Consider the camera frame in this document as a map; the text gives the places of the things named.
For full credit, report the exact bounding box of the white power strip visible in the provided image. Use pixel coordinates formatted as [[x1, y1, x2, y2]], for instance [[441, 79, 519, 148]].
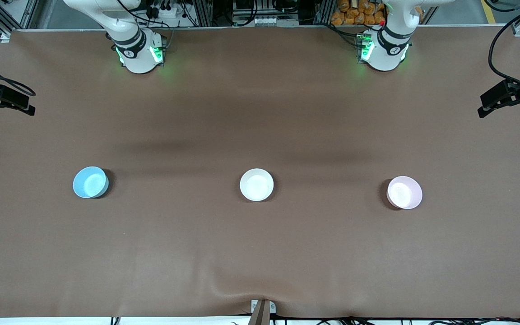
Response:
[[251, 16, 300, 26]]

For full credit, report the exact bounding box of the pink bowl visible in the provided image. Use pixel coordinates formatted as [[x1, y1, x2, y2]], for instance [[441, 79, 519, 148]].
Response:
[[386, 176, 423, 210]]

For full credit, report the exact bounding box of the heap of orange packaged items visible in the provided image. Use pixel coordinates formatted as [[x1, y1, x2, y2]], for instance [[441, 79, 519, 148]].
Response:
[[331, 0, 387, 26]]

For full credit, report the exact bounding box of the white bowl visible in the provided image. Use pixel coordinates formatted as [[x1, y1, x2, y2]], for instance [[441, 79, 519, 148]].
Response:
[[240, 168, 274, 202]]

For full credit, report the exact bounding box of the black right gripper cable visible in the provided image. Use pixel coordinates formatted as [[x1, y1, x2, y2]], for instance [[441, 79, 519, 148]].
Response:
[[0, 54, 36, 98]]

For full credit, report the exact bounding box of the brown table cloth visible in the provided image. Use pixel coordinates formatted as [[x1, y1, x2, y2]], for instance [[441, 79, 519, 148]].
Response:
[[0, 26, 520, 319]]

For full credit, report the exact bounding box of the blue bowl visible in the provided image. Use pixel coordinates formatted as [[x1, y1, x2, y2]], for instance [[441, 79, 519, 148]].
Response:
[[73, 166, 109, 199]]

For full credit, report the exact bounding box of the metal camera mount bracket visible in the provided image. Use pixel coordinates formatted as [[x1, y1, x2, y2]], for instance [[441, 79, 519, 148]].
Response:
[[247, 299, 276, 325]]

